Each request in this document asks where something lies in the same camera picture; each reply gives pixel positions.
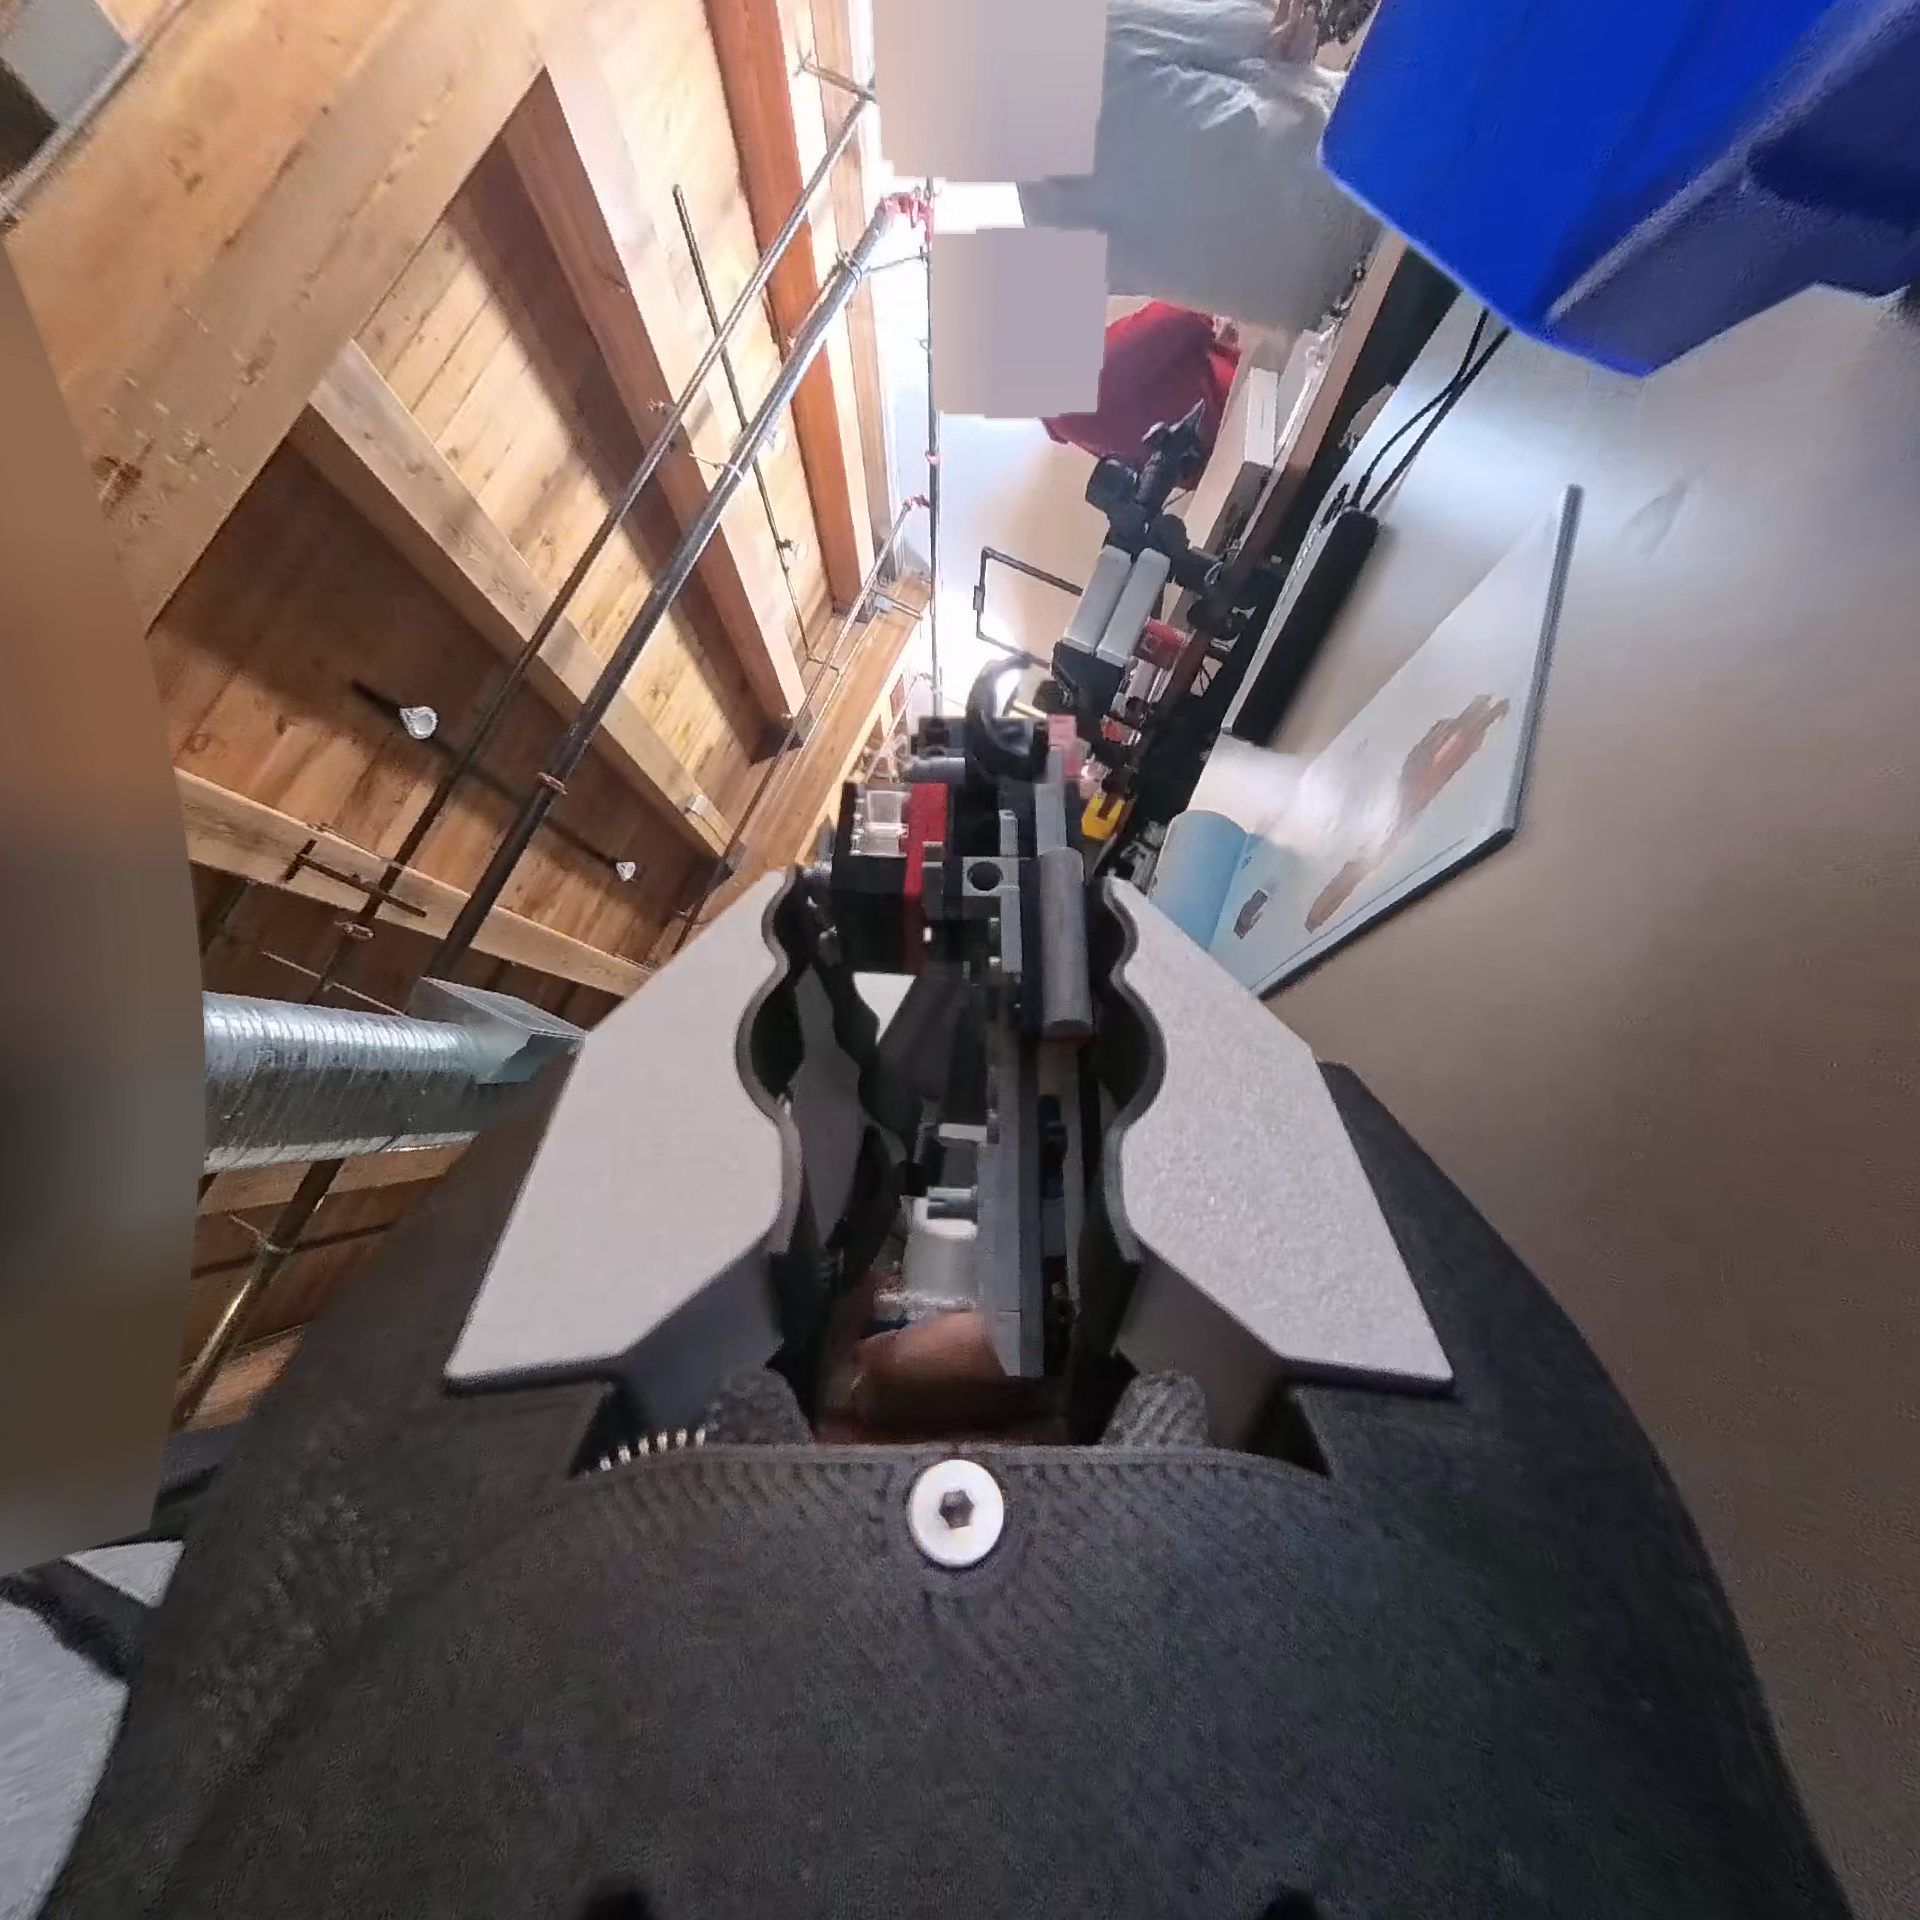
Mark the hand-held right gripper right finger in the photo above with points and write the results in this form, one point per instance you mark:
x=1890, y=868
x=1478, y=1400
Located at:
x=1274, y=1199

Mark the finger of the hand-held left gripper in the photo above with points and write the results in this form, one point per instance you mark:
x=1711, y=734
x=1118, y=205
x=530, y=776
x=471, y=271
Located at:
x=831, y=1036

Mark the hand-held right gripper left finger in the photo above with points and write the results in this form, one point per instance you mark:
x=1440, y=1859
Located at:
x=646, y=1183

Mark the small black red brick block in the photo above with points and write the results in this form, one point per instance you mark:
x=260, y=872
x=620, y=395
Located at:
x=884, y=872

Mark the grey black brick spaceship model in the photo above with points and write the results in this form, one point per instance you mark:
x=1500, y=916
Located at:
x=1017, y=1050

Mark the person's left hand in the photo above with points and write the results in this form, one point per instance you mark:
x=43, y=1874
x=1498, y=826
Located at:
x=928, y=1373

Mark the brick building instruction booklet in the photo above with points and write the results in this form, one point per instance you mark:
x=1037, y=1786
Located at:
x=1411, y=809

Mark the metal ceiling pipe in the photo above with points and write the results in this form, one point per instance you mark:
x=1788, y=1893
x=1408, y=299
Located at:
x=657, y=601

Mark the black device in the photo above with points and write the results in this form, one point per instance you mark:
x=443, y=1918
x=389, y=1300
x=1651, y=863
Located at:
x=1306, y=630

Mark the blue plastic bin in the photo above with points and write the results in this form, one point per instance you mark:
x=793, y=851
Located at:
x=1620, y=148

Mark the silver corrugated duct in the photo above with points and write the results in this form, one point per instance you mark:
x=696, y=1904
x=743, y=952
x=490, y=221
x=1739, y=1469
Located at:
x=361, y=1066

